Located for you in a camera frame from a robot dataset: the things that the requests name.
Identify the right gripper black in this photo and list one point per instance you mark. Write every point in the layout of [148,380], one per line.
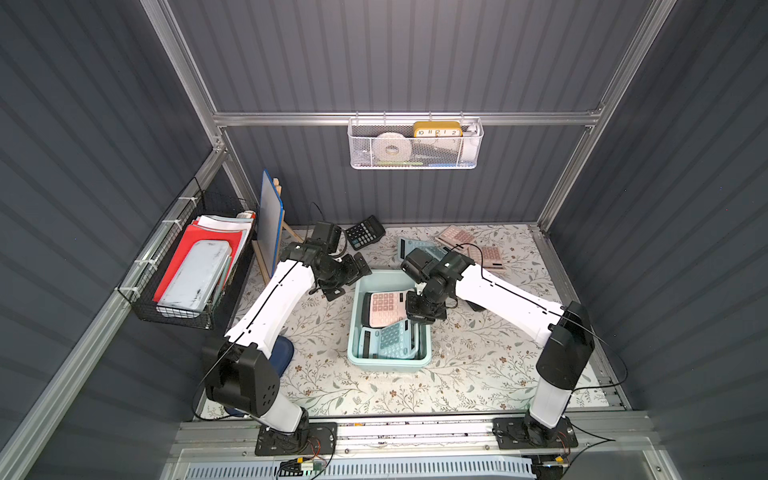
[421,308]

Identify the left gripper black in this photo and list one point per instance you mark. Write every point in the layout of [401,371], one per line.
[358,267]

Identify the mint green storage box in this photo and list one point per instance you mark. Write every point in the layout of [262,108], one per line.
[386,281]

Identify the pink calculator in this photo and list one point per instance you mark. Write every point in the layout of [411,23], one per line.
[454,236]
[387,308]
[491,258]

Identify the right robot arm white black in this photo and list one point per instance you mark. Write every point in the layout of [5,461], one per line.
[564,333]

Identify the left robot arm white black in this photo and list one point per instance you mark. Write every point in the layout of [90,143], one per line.
[238,372]

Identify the pink calculator back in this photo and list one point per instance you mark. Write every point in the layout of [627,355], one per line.
[454,236]

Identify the wooden easel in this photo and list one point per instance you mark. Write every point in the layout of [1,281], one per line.
[285,229]

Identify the navy blue case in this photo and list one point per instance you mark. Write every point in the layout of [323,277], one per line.
[282,355]

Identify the blue framed whiteboard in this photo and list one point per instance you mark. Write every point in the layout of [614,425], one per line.
[270,219]

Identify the white papers in basket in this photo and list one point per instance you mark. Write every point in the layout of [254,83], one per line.
[243,223]

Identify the white tape roll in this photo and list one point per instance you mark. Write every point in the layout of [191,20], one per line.
[392,147]

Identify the red folder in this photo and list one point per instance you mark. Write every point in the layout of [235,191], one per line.
[192,235]

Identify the white pencil case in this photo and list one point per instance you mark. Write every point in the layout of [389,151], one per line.
[197,280]

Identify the yellow clock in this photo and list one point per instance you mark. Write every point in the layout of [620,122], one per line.
[437,129]

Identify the small circuit board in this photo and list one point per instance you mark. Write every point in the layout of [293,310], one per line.
[300,467]

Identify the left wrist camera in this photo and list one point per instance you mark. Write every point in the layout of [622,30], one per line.
[327,236]

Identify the white wire wall basket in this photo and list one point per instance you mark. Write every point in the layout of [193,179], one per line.
[427,153]

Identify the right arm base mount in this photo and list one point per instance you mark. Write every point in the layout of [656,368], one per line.
[521,433]

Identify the black wire side basket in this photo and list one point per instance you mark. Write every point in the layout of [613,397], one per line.
[138,289]

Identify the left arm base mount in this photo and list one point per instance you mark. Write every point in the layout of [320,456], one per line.
[311,439]

